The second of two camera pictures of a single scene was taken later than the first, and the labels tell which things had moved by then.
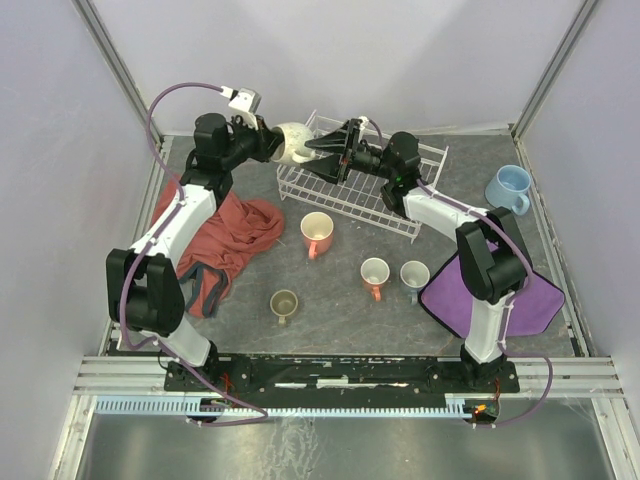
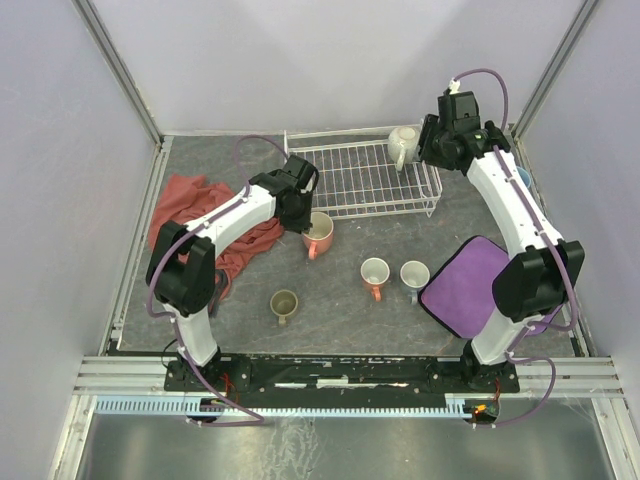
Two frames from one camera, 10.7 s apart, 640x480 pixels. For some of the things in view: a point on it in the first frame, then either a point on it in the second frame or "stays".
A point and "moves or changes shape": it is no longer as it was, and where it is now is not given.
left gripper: x=270 y=141 -> x=300 y=220
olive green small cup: x=283 y=303 stays
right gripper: x=350 y=151 -> x=428 y=138
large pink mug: x=317 y=230 stays
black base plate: x=338 y=376 stays
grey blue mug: x=414 y=274 stays
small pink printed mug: x=374 y=273 stays
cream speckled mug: x=294 y=147 moves or changes shape
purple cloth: x=534 y=306 stays
